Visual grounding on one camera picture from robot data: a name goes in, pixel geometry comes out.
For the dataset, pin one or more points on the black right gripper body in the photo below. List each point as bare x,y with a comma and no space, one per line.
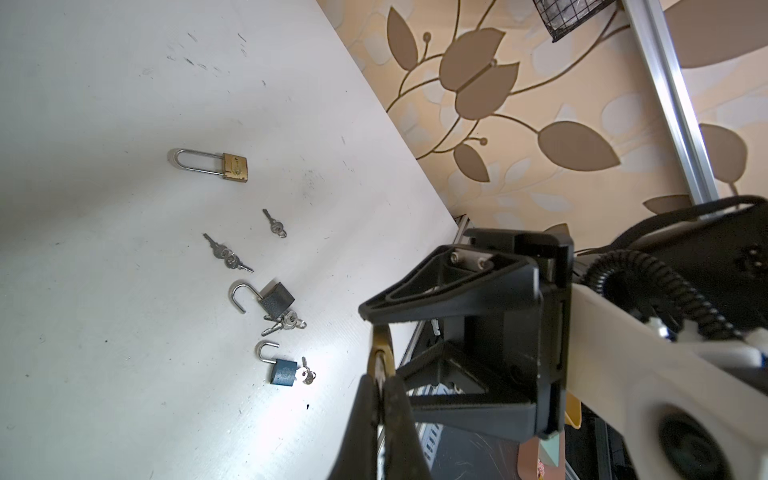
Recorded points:
517,329

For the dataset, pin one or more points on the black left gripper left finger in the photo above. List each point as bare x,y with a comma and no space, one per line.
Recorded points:
357,458

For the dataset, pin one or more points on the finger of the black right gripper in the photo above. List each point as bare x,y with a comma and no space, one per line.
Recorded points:
457,281
478,400

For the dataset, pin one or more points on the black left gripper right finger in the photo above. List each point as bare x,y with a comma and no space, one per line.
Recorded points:
403,454

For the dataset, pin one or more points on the black padlock with keys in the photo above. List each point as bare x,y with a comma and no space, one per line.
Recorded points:
276,302

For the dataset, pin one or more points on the brass padlock with key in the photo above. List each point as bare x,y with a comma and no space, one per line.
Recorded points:
226,166

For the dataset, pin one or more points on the small brass padlock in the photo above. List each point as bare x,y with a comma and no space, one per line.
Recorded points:
381,361

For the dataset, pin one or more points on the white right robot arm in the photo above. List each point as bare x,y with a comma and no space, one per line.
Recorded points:
706,263

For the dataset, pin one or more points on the loose single silver key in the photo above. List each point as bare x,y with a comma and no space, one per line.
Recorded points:
276,226

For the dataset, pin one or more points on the loose silver key pair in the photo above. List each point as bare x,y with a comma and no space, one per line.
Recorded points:
227,255

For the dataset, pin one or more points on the blue padlock with keys right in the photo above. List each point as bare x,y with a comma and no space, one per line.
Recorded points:
284,372

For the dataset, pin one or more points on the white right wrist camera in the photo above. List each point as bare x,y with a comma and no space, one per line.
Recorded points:
630,376

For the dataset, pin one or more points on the aluminium frame profile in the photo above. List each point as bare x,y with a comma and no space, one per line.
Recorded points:
656,46

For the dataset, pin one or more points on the black wire basket right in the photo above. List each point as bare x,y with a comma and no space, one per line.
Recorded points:
560,17

